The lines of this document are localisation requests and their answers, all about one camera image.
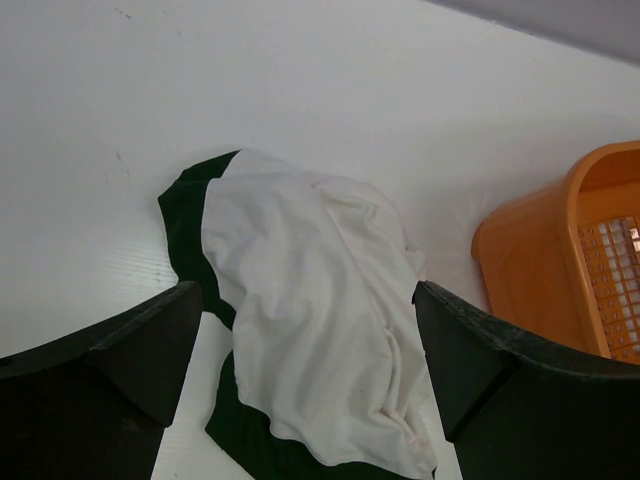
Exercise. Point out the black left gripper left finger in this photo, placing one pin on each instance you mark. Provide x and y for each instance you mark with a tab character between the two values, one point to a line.
94	404

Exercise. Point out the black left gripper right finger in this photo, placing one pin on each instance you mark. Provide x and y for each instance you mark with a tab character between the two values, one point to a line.
518	406

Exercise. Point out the white and green t-shirt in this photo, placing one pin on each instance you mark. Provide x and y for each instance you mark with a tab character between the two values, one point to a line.
314	276

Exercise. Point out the orange plastic basket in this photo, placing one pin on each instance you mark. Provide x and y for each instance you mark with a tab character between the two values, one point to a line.
563	261

